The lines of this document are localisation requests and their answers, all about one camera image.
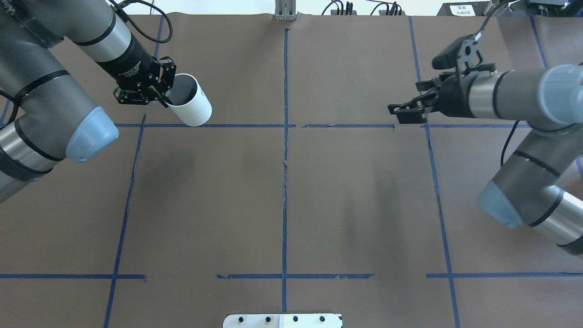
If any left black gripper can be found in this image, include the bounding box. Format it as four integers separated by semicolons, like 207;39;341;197
97;42;177;108

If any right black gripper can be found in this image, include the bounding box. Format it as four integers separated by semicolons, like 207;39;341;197
388;73;479;124

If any white plastic mug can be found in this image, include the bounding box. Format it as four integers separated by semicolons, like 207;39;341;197
166;73;212;127

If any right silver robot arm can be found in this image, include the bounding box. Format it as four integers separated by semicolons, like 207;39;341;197
388;64;582;257

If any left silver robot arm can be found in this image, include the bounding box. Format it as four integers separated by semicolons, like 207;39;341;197
0;0;176;201

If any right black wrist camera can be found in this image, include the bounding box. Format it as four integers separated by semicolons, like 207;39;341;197
431;35;497;76

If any aluminium frame post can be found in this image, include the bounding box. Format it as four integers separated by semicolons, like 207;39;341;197
274;0;297;21

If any white camera pole base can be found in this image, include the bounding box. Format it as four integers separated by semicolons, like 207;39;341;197
223;313;343;328

